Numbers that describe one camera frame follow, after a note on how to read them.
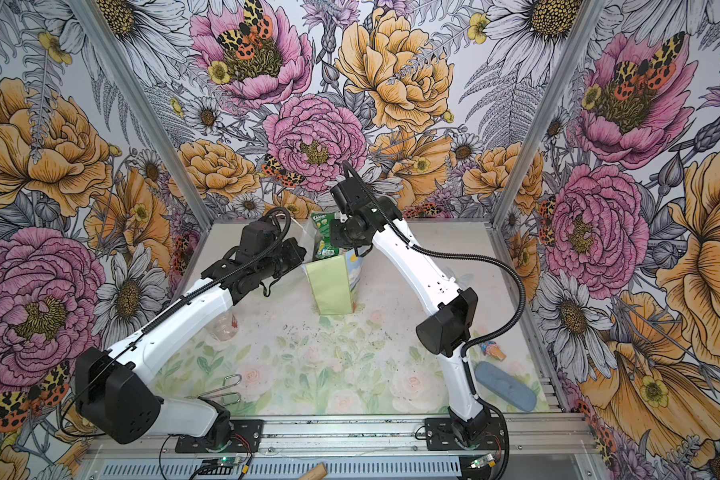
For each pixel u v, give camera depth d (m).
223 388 0.82
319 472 0.68
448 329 0.56
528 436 0.77
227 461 0.71
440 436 0.73
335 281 0.82
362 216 0.56
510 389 0.79
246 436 0.74
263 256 0.57
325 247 0.82
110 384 0.40
